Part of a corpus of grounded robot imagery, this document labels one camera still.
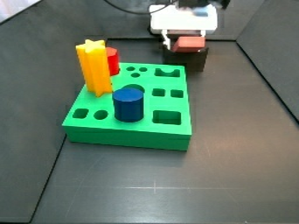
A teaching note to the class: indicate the green shape sorter board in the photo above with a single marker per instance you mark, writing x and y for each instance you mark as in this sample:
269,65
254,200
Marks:
166,127

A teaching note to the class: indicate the black curved holder stand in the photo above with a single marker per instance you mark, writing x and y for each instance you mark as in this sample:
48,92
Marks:
193,60

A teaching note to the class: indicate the blue cylinder block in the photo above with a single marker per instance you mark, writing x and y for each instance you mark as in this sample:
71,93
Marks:
128,103

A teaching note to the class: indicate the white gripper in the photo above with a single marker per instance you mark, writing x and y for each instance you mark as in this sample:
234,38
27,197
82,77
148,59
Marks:
170,18

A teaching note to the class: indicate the yellow star prism block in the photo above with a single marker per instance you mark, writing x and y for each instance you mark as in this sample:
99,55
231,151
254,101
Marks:
94,64

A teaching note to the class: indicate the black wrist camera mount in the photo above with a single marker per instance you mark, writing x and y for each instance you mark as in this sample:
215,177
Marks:
198,6

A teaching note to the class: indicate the red double-square U block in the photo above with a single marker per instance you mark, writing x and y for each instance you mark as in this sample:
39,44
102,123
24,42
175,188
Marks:
188,44

